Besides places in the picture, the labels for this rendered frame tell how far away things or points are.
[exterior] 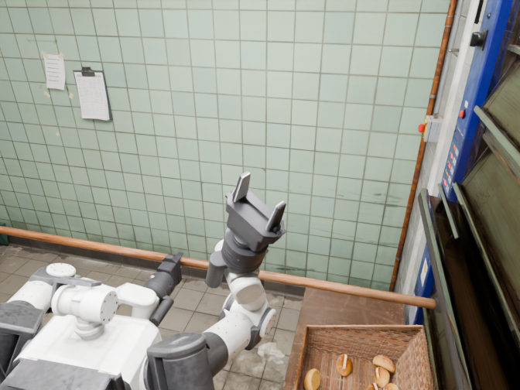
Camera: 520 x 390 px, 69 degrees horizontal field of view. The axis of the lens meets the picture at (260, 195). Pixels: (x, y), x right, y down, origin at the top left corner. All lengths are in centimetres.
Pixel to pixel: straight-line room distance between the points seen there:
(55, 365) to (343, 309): 151
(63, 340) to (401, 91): 191
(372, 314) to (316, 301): 29
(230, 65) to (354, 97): 73
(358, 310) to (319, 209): 74
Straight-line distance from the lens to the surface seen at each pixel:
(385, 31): 219
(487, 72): 141
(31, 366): 93
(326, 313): 207
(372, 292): 128
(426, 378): 160
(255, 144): 242
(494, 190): 124
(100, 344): 91
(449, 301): 96
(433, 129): 194
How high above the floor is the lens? 204
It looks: 28 degrees down
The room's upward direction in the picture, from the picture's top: straight up
